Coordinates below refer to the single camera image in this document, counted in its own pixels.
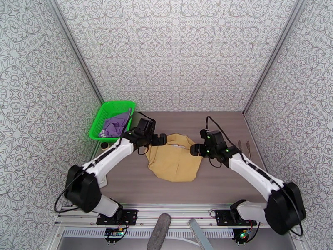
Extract grey oblong pad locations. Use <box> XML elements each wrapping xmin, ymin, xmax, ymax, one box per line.
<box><xmin>147</xmin><ymin>212</ymin><xmax>172</xmax><ymax>250</ymax></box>

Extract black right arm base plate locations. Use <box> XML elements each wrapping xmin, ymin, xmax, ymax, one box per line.
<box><xmin>216</xmin><ymin>209</ymin><xmax>257</xmax><ymax>227</ymax></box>

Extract aluminium frame rail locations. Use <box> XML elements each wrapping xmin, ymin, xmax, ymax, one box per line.
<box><xmin>56</xmin><ymin>203</ymin><xmax>297</xmax><ymax>229</ymax></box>

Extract aluminium corner post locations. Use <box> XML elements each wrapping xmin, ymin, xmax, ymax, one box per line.
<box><xmin>44</xmin><ymin>0</ymin><xmax>106</xmax><ymax>105</ymax></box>
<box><xmin>242</xmin><ymin>0</ymin><xmax>309</xmax><ymax>117</ymax></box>

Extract small circuit board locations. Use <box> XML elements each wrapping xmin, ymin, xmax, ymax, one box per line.
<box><xmin>104</xmin><ymin>228</ymin><xmax>124</xmax><ymax>239</ymax></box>
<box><xmin>239</xmin><ymin>230</ymin><xmax>252</xmax><ymax>243</ymax></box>

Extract grey vented metal panel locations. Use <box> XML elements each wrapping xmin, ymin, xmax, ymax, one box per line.
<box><xmin>56</xmin><ymin>227</ymin><xmax>297</xmax><ymax>250</ymax></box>

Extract yellow cloth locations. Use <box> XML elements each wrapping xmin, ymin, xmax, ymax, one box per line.
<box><xmin>145</xmin><ymin>133</ymin><xmax>204</xmax><ymax>183</ymax></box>

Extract grey metal bar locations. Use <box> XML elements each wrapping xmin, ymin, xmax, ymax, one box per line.
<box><xmin>188</xmin><ymin>218</ymin><xmax>215</xmax><ymax>250</ymax></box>

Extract purple shirt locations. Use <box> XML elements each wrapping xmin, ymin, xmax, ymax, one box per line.
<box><xmin>100</xmin><ymin>108</ymin><xmax>133</xmax><ymax>138</ymax></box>

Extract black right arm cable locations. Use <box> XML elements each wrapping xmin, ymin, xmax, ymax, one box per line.
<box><xmin>206</xmin><ymin>116</ymin><xmax>303</xmax><ymax>237</ymax></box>

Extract metal tongs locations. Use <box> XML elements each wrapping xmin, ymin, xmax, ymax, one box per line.
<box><xmin>238</xmin><ymin>140</ymin><xmax>254</xmax><ymax>160</ymax></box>

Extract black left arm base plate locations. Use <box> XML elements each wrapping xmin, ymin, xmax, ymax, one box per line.
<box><xmin>97</xmin><ymin>209</ymin><xmax>139</xmax><ymax>226</ymax></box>

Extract green plastic basket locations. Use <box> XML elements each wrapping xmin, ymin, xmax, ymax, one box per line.
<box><xmin>89</xmin><ymin>100</ymin><xmax>137</xmax><ymax>141</ymax></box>

